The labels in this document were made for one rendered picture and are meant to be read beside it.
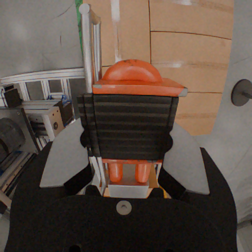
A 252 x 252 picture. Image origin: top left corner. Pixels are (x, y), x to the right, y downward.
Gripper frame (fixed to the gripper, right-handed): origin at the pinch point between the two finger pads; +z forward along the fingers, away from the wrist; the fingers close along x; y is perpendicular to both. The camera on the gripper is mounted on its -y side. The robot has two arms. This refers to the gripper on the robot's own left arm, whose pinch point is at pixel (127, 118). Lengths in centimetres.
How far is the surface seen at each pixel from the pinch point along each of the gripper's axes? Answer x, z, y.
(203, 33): 47, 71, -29
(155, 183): 21, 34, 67
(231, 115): 157, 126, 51
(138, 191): 2.1, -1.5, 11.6
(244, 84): 156, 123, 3
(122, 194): -0.3, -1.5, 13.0
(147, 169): 3.0, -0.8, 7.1
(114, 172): -1.4, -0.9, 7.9
